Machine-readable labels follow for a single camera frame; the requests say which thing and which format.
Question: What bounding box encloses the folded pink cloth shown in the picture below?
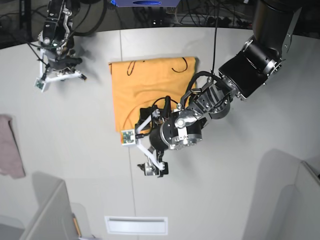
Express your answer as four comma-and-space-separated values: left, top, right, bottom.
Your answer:
0, 114, 26, 179

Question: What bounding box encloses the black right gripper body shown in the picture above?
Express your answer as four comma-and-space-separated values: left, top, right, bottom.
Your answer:
46, 52, 83, 74

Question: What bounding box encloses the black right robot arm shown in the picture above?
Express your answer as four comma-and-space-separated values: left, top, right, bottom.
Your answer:
38, 0, 82, 75

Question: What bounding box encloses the white paper label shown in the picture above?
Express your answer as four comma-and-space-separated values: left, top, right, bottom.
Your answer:
104, 216, 169, 236

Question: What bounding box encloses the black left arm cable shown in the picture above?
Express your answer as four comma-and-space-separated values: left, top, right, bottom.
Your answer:
179, 71, 221, 111

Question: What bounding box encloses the orange pencil in bin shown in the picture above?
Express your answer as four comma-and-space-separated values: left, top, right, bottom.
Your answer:
72, 213, 82, 237

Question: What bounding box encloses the grey left bin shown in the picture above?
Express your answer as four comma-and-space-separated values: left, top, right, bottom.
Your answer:
20, 180, 79, 240

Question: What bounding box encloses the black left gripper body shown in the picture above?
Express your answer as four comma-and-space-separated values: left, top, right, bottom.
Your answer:
149, 109, 208, 151

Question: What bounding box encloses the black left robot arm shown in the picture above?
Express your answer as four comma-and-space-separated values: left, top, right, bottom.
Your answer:
135, 0, 304, 177

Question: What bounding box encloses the purple box with blue oval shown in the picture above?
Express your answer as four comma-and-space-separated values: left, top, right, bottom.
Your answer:
110, 0, 180, 8

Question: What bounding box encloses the orange yellow T-shirt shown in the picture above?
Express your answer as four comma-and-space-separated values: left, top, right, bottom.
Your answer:
108, 56, 196, 133

